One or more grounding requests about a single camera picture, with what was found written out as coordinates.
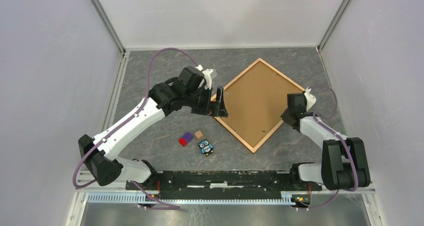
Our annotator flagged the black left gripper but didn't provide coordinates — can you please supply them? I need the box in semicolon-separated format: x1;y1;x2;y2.
184;86;228;118

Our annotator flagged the wooden picture frame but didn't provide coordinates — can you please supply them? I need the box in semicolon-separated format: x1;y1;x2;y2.
210;58;307;154

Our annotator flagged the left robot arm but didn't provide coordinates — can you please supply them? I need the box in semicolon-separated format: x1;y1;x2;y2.
75;66;228;190

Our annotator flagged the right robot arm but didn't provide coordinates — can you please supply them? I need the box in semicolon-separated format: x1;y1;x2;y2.
281;92;371;191

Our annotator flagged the small tan wooden cube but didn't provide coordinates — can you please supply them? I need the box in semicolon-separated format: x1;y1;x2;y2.
194;130;204;140

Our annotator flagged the blue owl figure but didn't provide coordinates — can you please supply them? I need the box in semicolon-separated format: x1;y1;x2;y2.
197;139;214;156

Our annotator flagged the red and purple block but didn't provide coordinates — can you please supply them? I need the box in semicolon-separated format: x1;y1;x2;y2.
178;132;194;147

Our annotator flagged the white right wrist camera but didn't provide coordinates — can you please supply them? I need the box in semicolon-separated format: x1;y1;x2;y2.
303;87;317;111

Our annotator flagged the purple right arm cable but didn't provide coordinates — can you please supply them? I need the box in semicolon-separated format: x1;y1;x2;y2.
294;86;360;211

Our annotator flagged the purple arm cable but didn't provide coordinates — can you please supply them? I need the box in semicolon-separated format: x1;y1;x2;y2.
72;48;200;211
294;86;360;211

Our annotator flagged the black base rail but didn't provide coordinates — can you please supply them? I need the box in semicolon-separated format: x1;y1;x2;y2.
141;170;322;200

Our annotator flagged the white toothed cable tray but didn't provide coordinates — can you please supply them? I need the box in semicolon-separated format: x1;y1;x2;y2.
87;192;295;206

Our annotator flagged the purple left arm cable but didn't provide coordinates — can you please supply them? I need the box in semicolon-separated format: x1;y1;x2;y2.
72;48;200;211

